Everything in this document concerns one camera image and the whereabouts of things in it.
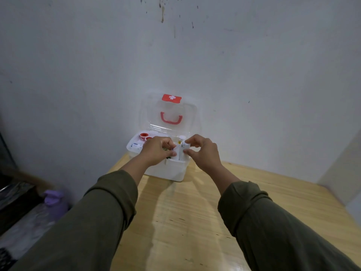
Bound person's left hand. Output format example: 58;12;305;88
138;135;177;167

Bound person's right hand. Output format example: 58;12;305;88
183;134;223;174

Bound white first aid box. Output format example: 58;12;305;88
126;93;201;183

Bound person's right forearm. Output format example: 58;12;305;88
210;163;361;271

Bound person's left forearm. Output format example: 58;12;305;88
8;155;150;271

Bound light wooden table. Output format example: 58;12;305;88
107;154;361;271

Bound purple plastic object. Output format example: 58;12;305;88
42;190;70;221

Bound dark wooden stairs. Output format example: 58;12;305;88
0;132;43;236

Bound black mesh mat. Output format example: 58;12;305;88
0;247;17;271

